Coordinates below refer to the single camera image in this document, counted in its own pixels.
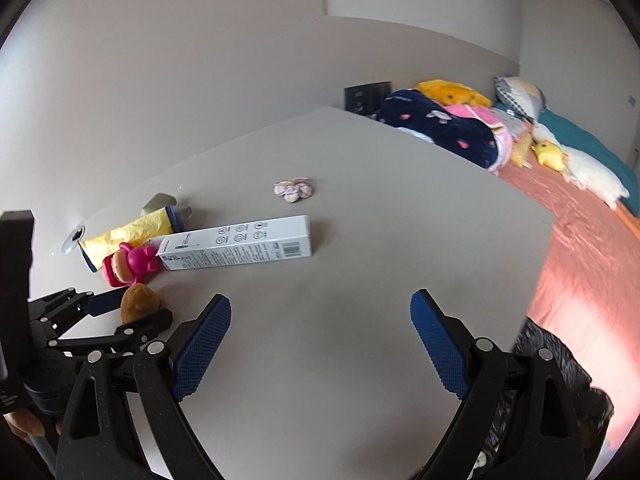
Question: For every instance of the small patterned pillow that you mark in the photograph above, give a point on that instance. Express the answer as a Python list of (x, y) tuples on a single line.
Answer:
[(510, 120)]

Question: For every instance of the checked pillow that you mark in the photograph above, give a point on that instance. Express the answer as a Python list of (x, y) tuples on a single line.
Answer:
[(520, 92)]

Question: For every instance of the long white cardboard box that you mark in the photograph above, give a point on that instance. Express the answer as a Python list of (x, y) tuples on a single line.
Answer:
[(235, 246)]

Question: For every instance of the yellow checked cloth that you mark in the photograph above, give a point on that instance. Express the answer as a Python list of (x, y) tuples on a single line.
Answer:
[(520, 147)]

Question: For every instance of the yellow packet with blue ends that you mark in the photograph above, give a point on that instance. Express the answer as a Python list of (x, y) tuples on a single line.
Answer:
[(130, 232)]

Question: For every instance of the navy printed blanket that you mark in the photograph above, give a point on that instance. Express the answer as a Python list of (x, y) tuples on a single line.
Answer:
[(435, 125)]

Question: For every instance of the bed with pink sheet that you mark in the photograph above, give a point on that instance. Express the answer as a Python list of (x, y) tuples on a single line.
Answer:
[(585, 270)]

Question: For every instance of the pink blanket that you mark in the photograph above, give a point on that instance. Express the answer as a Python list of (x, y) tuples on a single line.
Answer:
[(480, 120)]

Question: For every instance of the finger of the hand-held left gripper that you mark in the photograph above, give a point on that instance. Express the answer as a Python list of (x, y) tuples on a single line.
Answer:
[(150, 322), (105, 302)]

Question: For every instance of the yellow duck plush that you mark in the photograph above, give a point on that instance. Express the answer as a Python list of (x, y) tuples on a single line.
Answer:
[(550, 155)]

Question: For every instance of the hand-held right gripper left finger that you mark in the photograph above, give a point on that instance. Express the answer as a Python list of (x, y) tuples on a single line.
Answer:
[(200, 350)]

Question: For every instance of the teal pillow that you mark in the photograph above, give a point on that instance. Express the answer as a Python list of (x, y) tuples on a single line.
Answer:
[(590, 145)]

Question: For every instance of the yellow blanket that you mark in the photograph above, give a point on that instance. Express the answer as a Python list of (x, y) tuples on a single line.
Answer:
[(450, 92)]

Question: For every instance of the cardboard bin with black bag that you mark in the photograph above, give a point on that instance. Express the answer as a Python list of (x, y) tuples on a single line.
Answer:
[(560, 375)]

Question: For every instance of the white goose plush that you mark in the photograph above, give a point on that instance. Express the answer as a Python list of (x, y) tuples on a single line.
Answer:
[(590, 172)]

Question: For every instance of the black wall socket panel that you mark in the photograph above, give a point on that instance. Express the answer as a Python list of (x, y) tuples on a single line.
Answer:
[(365, 96)]

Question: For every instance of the person's left hand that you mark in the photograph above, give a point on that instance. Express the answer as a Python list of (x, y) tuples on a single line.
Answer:
[(22, 422)]

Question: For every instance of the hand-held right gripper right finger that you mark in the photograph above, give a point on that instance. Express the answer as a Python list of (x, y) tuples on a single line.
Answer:
[(440, 345)]

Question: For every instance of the pink doll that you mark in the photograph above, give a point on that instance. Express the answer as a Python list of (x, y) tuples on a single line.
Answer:
[(129, 262)]

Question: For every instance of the pink hair scrunchie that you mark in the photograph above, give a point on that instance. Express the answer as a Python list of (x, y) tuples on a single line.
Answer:
[(294, 189)]

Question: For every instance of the brown toy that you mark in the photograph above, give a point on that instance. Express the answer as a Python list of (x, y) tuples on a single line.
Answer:
[(140, 302)]

